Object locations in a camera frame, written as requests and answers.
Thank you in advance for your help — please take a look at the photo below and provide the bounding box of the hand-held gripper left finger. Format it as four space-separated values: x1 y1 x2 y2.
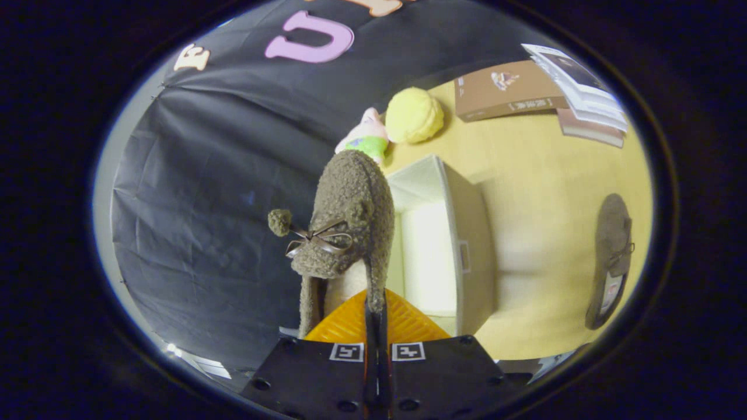
240 290 374 420

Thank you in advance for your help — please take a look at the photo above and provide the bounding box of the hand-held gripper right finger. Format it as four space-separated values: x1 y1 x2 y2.
382 289 517 420

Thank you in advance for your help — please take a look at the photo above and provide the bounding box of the grey fabric storage box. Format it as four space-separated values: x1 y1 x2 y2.
385 153 498 338

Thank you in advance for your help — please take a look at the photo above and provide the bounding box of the brown fluffy shoe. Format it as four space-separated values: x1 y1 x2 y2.
585 193 635 331
267 149 396 339

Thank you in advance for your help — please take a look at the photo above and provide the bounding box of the black backdrop cloth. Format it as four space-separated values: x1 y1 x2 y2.
111 0 526 374

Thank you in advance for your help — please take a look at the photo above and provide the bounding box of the pink and green plush toy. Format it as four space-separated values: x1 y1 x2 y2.
334 107 390 166

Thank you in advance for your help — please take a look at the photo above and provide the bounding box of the yellow round plush toy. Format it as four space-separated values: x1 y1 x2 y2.
385 87 444 145

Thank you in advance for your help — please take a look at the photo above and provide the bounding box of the pinkish brown book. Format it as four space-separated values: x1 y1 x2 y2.
556 108 625 148

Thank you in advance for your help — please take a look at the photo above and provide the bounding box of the white book with dark portrait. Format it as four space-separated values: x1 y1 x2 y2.
521 43 613 97

